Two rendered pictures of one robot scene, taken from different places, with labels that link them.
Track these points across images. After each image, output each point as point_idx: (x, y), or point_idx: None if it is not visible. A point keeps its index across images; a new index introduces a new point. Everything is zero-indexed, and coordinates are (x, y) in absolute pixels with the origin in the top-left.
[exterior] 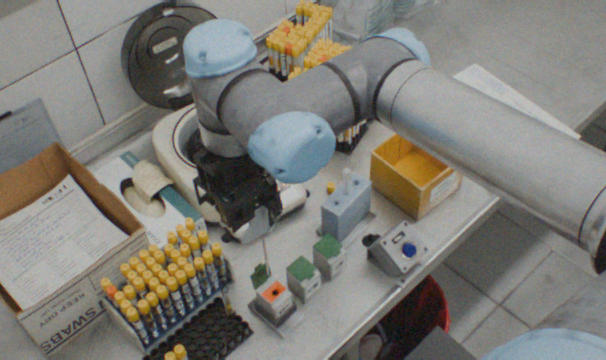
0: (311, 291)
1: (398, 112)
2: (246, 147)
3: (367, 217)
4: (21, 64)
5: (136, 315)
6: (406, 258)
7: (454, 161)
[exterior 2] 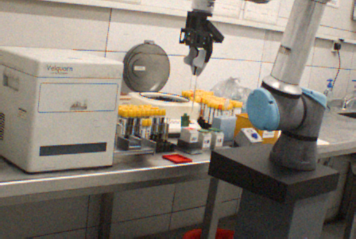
0: (206, 144)
1: None
2: None
3: (231, 140)
4: (86, 44)
5: (126, 113)
6: (253, 137)
7: None
